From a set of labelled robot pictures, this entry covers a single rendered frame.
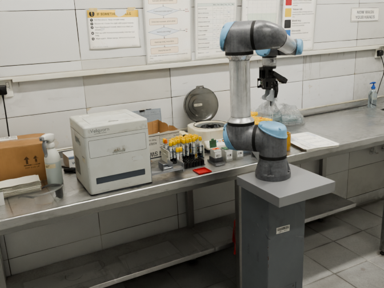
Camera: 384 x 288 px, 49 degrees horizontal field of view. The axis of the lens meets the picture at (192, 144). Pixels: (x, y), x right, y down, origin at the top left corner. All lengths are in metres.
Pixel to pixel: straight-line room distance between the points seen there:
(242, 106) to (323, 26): 1.59
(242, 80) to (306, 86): 1.47
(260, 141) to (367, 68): 1.99
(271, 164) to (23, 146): 1.12
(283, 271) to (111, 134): 0.95
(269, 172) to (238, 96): 0.34
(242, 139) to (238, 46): 0.38
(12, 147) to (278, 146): 1.18
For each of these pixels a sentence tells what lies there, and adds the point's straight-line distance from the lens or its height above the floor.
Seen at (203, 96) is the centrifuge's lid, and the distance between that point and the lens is 2.60.
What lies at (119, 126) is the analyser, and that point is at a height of 1.16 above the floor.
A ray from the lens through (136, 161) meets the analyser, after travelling 1.84.
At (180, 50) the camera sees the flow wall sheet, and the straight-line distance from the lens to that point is 2.55.
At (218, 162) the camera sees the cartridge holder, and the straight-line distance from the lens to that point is 2.08.
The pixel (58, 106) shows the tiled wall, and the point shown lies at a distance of 2.36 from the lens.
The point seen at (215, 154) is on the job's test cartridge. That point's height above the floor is 0.93.
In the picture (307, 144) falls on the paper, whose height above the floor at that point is 0.89.
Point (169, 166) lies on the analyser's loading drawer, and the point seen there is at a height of 0.92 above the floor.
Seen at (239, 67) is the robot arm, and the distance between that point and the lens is 1.72.
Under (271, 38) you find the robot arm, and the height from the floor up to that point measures 1.49.
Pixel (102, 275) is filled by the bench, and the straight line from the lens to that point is 2.42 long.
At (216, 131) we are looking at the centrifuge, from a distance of 2.32.
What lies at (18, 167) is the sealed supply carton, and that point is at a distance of 2.08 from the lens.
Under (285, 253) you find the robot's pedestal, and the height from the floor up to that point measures 0.59.
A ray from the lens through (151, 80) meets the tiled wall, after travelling 2.49.
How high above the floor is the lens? 1.55
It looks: 16 degrees down
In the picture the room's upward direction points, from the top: 3 degrees counter-clockwise
